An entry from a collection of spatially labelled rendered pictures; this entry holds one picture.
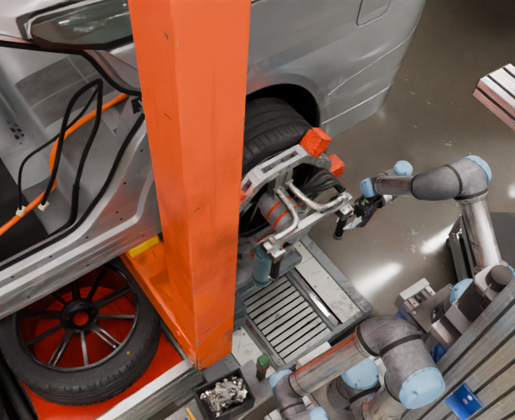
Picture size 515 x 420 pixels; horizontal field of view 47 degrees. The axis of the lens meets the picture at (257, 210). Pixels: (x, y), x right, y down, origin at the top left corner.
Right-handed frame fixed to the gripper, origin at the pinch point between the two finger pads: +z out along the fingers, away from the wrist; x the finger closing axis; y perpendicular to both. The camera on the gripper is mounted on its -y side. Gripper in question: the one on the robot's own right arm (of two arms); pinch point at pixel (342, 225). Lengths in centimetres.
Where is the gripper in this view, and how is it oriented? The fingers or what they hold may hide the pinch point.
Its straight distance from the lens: 242.9
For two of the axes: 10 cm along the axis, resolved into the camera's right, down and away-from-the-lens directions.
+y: 0.6, -5.6, -8.3
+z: -8.0, 4.7, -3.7
